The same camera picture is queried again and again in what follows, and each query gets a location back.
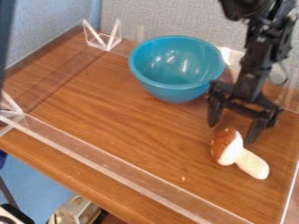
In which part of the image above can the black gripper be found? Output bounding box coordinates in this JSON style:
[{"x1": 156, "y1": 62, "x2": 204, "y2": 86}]
[{"x1": 208, "y1": 80, "x2": 283, "y2": 145}]

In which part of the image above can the brown white plush mushroom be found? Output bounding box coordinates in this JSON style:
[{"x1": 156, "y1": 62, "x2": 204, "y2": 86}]
[{"x1": 210, "y1": 127, "x2": 270, "y2": 180}]

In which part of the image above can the dark robot arm link foreground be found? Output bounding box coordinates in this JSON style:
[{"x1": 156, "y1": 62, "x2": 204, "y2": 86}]
[{"x1": 0, "y1": 0, "x2": 15, "y2": 88}]

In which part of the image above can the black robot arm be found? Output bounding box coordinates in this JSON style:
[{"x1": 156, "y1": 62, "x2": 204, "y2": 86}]
[{"x1": 208, "y1": 0, "x2": 298, "y2": 144}]

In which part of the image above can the blue bowl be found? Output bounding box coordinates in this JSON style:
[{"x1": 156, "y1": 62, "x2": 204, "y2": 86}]
[{"x1": 128, "y1": 35, "x2": 224, "y2": 103}]

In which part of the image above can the clear acrylic back barrier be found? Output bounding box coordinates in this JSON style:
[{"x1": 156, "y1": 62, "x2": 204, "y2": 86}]
[{"x1": 111, "y1": 39, "x2": 299, "y2": 114}]

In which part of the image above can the clear acrylic barrier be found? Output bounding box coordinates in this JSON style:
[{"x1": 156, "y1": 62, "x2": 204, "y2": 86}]
[
  {"x1": 111, "y1": 39, "x2": 299, "y2": 114},
  {"x1": 0, "y1": 92, "x2": 254, "y2": 224}
]

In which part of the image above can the clear acrylic front barrier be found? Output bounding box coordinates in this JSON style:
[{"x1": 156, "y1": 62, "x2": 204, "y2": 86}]
[{"x1": 0, "y1": 92, "x2": 254, "y2": 224}]

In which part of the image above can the grey metal box under table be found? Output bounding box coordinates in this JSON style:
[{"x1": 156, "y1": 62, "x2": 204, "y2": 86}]
[{"x1": 47, "y1": 195, "x2": 102, "y2": 224}]

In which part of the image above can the black cable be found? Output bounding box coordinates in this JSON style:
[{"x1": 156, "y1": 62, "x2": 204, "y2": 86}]
[{"x1": 270, "y1": 60, "x2": 291, "y2": 87}]

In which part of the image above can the clear acrylic corner bracket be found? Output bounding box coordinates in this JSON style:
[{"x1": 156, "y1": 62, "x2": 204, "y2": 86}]
[{"x1": 82, "y1": 19, "x2": 123, "y2": 52}]

